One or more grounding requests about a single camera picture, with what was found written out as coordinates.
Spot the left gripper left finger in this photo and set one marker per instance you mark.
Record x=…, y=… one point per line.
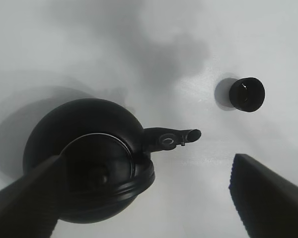
x=31, y=206

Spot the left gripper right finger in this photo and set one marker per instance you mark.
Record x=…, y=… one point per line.
x=266, y=202

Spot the black round teapot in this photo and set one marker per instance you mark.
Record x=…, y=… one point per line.
x=107, y=152

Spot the small black teacup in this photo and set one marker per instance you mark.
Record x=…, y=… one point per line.
x=247, y=94

